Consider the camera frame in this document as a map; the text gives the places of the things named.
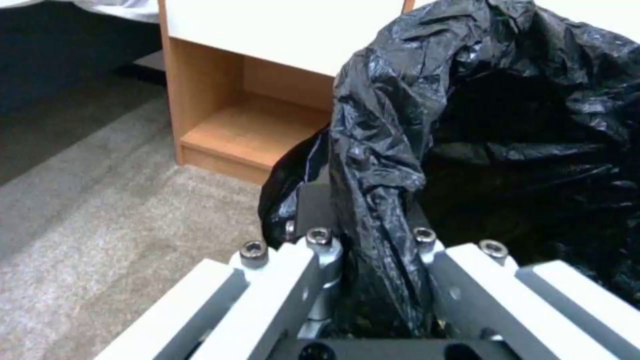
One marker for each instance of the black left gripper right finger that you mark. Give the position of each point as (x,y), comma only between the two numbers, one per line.
(480,292)

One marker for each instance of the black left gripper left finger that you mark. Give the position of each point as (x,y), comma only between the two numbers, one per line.
(260,296)

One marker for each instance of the black plastic trash bag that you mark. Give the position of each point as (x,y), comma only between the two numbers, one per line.
(475,131)

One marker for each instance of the wooden nightstand with white drawer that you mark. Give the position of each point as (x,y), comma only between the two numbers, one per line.
(250,93)

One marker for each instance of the dark bed base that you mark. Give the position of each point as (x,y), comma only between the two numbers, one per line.
(70,63)

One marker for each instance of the white bed sheet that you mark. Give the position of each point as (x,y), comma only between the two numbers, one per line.
(117,9)

